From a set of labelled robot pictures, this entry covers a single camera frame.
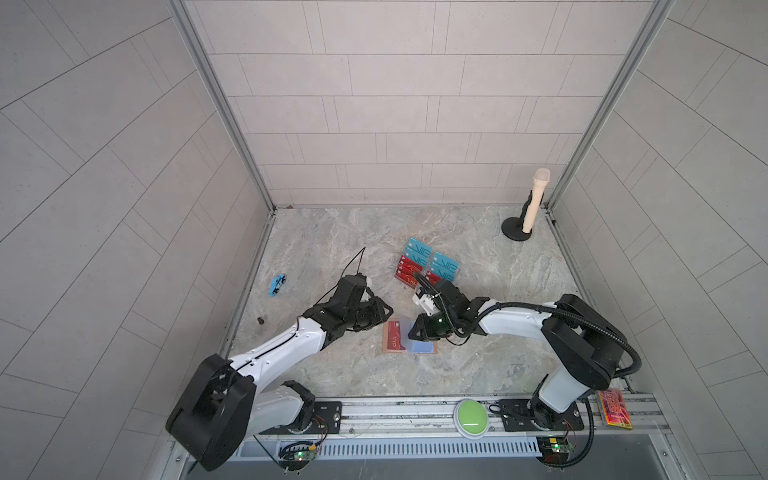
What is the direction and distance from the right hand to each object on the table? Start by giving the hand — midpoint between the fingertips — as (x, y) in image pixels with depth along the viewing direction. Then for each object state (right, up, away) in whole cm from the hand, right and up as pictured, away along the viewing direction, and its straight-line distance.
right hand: (409, 340), depth 82 cm
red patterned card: (+49, -12, -11) cm, 52 cm away
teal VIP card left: (+4, +24, +12) cm, 26 cm away
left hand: (-3, +8, -1) cm, 9 cm away
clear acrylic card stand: (+5, +18, +10) cm, 21 cm away
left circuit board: (-25, -19, -18) cm, 36 cm away
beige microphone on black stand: (+39, +31, +18) cm, 53 cm away
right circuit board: (+33, -20, -14) cm, 41 cm away
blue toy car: (-41, +14, +10) cm, 45 cm away
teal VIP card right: (+11, +19, +8) cm, 23 cm away
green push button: (+14, -14, -11) cm, 23 cm away
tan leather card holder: (-4, 0, +1) cm, 4 cm away
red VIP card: (-1, +21, +12) cm, 25 cm away
